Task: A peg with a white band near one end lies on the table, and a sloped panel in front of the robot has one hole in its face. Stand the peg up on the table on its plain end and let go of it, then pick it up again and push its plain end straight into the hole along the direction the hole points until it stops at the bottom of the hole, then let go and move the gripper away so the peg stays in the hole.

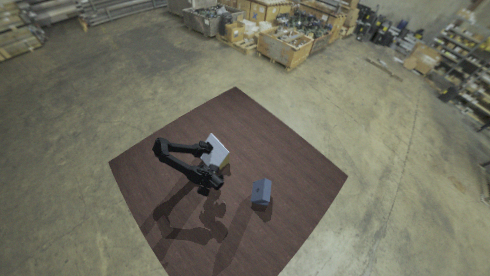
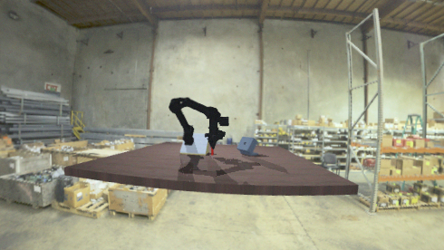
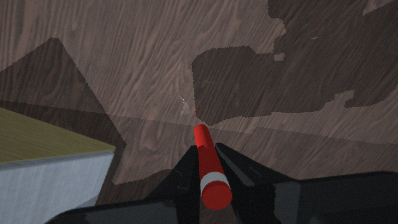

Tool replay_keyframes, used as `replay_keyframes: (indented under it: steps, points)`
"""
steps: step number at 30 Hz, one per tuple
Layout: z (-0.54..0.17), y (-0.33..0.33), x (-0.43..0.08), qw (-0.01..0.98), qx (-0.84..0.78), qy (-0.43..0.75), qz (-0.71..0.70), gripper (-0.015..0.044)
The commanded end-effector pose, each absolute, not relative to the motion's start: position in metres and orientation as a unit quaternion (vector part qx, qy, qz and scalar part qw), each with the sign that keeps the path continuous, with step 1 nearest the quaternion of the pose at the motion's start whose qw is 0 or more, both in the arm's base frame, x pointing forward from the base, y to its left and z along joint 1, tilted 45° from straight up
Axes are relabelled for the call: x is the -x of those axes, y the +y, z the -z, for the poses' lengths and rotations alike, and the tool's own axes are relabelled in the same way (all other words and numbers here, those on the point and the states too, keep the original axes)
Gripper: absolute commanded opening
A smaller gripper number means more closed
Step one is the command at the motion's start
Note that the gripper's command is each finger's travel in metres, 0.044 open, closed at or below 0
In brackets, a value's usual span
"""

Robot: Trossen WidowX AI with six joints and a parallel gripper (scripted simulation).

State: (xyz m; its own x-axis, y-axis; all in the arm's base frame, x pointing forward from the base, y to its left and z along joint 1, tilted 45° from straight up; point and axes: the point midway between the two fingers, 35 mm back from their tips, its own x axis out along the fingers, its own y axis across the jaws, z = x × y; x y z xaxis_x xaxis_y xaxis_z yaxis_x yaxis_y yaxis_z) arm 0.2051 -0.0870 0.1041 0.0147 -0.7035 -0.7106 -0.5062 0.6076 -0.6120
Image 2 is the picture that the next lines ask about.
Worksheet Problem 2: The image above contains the blue-grey sloped panel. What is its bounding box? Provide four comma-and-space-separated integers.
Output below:
237, 137, 258, 156

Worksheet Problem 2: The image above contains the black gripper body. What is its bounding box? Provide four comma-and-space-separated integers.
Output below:
205, 126, 223, 139

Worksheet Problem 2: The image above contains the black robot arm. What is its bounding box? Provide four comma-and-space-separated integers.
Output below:
169, 97, 229, 146

